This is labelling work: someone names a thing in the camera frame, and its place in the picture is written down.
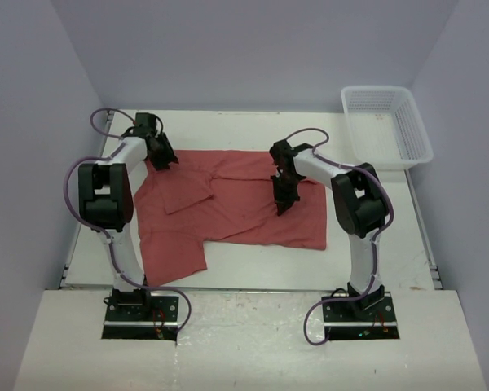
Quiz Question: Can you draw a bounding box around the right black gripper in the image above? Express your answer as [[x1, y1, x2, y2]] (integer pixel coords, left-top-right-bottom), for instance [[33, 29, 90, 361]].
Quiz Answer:
[[271, 174, 302, 217]]

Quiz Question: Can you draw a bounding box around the red t shirt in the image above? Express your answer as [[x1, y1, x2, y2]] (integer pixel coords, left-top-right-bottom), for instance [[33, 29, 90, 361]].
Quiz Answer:
[[134, 150, 327, 286]]

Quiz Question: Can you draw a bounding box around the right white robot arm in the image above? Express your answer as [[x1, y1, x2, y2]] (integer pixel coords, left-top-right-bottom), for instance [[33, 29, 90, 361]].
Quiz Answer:
[[269, 139, 394, 320]]

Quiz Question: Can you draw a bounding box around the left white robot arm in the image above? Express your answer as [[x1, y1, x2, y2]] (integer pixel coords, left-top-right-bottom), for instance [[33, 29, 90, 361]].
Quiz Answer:
[[71, 112, 178, 320]]

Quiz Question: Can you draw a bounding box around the white plastic basket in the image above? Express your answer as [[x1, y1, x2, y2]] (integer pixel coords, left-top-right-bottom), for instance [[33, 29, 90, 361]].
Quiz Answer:
[[341, 86, 434, 170]]

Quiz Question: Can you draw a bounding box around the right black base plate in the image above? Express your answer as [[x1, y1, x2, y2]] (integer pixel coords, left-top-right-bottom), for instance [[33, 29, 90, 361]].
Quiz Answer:
[[322, 293, 400, 341]]

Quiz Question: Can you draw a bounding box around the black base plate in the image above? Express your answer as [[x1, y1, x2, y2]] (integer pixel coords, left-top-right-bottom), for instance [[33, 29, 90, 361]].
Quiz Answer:
[[322, 293, 400, 341], [101, 289, 179, 342]]

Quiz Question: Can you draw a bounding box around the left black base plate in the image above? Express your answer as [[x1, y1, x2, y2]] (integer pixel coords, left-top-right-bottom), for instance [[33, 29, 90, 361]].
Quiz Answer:
[[101, 289, 179, 342]]

